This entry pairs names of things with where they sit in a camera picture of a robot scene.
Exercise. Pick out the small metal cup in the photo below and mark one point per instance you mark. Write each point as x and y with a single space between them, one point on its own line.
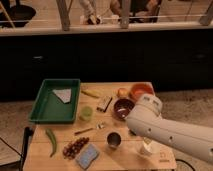
113 140

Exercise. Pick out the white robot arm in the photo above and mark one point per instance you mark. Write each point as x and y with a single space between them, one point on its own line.
145 120

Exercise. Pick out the green plastic tray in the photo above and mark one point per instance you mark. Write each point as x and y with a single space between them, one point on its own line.
48 108

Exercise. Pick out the yellow banana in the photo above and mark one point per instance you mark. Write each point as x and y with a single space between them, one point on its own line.
90 93

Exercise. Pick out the yellow round fruit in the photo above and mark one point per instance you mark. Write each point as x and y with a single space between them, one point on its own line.
122 93

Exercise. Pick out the dark red bowl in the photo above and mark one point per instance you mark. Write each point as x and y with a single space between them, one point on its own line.
122 108

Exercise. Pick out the orange bowl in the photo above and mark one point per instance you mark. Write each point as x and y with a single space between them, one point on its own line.
139 89

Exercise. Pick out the green plastic cup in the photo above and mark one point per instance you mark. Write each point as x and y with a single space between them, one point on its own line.
86 113

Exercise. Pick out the grey cloth piece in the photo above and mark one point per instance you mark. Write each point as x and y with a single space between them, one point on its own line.
63 94

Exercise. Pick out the blue sponge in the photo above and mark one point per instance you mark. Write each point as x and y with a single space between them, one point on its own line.
87 156

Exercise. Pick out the bunch of red grapes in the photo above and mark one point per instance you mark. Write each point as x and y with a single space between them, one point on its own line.
73 148

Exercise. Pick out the white plastic cup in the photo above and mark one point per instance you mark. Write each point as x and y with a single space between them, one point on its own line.
149 147

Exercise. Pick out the green chili pepper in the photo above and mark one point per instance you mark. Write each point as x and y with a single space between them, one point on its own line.
52 139

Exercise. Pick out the brown handled fork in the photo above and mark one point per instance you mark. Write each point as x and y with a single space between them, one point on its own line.
98 126

